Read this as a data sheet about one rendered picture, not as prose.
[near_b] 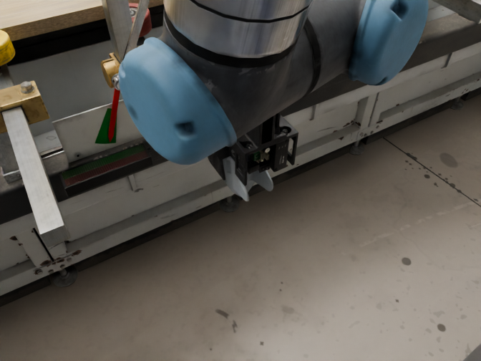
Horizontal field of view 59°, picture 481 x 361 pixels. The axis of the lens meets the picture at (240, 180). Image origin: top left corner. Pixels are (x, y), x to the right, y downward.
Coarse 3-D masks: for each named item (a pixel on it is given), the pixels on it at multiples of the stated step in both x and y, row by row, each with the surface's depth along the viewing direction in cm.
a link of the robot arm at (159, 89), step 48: (192, 0) 19; (240, 0) 18; (288, 0) 19; (144, 48) 23; (192, 48) 21; (240, 48) 20; (288, 48) 22; (144, 96) 23; (192, 96) 22; (240, 96) 23; (288, 96) 27; (192, 144) 23
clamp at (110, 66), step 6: (114, 54) 76; (108, 60) 75; (114, 60) 75; (102, 66) 76; (108, 66) 74; (114, 66) 75; (108, 72) 74; (114, 72) 75; (108, 78) 75; (108, 84) 78
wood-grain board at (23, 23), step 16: (0, 0) 85; (16, 0) 85; (32, 0) 85; (48, 0) 85; (64, 0) 85; (80, 0) 85; (96, 0) 85; (128, 0) 85; (160, 0) 89; (0, 16) 80; (16, 16) 80; (32, 16) 80; (48, 16) 80; (64, 16) 81; (80, 16) 83; (96, 16) 84; (16, 32) 79; (32, 32) 80
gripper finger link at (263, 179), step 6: (252, 174) 59; (258, 174) 57; (264, 174) 56; (252, 180) 60; (258, 180) 58; (264, 180) 57; (270, 180) 55; (246, 186) 60; (264, 186) 57; (270, 186) 56
